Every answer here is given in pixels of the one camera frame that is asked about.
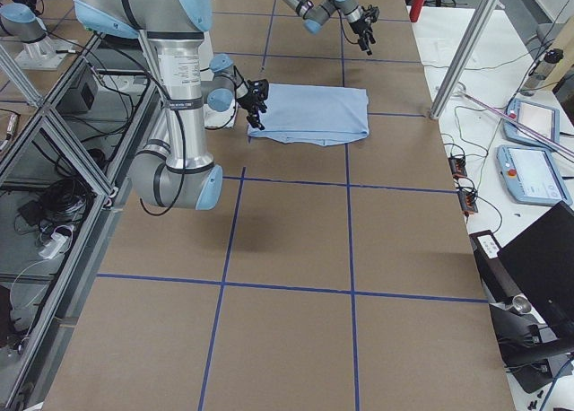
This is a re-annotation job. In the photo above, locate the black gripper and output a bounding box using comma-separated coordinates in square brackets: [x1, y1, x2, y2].
[237, 79, 269, 129]
[351, 4, 379, 56]

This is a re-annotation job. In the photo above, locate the light blue t-shirt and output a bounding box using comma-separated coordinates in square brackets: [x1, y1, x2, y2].
[248, 83, 370, 146]

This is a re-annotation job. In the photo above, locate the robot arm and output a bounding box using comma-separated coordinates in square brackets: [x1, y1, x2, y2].
[74, 0, 269, 212]
[282, 0, 379, 56]

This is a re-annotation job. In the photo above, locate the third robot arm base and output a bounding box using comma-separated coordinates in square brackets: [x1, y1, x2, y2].
[1, 0, 75, 71]

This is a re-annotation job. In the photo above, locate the red cylinder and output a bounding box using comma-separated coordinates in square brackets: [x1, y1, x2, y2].
[408, 0, 430, 23]

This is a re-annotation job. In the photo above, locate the reacher grabber stick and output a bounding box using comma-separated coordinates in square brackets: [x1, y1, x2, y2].
[455, 90, 573, 159]

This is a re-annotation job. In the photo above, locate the water bottle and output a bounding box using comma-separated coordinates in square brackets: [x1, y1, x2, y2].
[521, 48, 564, 96]

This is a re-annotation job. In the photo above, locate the far blue teach pendant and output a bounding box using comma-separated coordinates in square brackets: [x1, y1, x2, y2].
[503, 99, 560, 146]

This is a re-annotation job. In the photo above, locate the blue teach pendant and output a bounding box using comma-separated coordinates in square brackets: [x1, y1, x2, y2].
[503, 99, 560, 146]
[496, 145, 573, 206]

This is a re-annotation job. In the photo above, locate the near blue teach pendant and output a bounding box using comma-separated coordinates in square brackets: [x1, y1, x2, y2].
[496, 145, 573, 206]

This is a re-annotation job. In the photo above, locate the white power strip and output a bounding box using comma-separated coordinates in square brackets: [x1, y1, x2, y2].
[39, 232, 72, 259]

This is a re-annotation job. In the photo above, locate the aluminium frame post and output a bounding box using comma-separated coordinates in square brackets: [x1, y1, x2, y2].
[430, 0, 500, 119]

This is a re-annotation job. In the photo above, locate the aluminium frame cage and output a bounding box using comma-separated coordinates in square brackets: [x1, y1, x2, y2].
[1, 36, 157, 410]

